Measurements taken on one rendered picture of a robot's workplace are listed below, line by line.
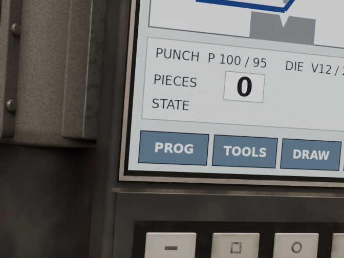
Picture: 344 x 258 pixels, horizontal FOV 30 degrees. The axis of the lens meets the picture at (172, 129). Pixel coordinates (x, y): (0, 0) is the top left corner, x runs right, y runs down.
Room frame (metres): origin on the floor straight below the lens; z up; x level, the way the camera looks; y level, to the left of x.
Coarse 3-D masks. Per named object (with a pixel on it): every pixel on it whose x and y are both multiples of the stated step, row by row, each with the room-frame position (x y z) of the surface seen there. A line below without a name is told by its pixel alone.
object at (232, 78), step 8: (232, 72) 0.46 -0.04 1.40; (240, 72) 0.46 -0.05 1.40; (232, 80) 0.46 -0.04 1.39; (240, 80) 0.47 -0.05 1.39; (248, 80) 0.47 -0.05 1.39; (256, 80) 0.47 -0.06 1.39; (264, 80) 0.47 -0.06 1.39; (224, 88) 0.46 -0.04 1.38; (232, 88) 0.46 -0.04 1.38; (240, 88) 0.47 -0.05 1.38; (248, 88) 0.47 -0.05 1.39; (256, 88) 0.47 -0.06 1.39; (224, 96) 0.46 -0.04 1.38; (232, 96) 0.46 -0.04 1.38; (240, 96) 0.47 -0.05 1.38; (248, 96) 0.47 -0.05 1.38; (256, 96) 0.47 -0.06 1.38
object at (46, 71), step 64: (0, 0) 0.52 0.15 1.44; (64, 0) 0.53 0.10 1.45; (0, 64) 0.52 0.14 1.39; (64, 64) 0.53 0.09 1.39; (0, 128) 0.52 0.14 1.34; (64, 128) 0.53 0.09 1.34; (0, 192) 0.54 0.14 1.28; (64, 192) 0.54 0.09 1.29; (0, 256) 0.54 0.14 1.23; (64, 256) 0.55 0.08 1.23
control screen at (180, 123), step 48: (144, 0) 0.44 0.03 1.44; (192, 0) 0.45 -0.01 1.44; (240, 0) 0.46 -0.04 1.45; (288, 0) 0.48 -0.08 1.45; (336, 0) 0.49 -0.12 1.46; (144, 48) 0.44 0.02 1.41; (192, 48) 0.45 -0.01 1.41; (240, 48) 0.46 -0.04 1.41; (288, 48) 0.48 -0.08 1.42; (336, 48) 0.49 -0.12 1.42; (144, 96) 0.44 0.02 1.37; (192, 96) 0.45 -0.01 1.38; (288, 96) 0.48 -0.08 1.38; (336, 96) 0.49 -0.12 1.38; (144, 144) 0.44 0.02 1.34; (192, 144) 0.45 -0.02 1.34; (240, 144) 0.47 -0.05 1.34; (288, 144) 0.48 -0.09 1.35; (336, 144) 0.49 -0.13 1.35
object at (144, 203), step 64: (128, 0) 0.44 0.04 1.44; (128, 64) 0.43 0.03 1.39; (128, 128) 0.44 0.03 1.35; (128, 192) 0.44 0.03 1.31; (192, 192) 0.45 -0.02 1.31; (256, 192) 0.47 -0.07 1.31; (320, 192) 0.49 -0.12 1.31; (128, 256) 0.44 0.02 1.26; (192, 256) 0.45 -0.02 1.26; (256, 256) 0.47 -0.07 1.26; (320, 256) 0.49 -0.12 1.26
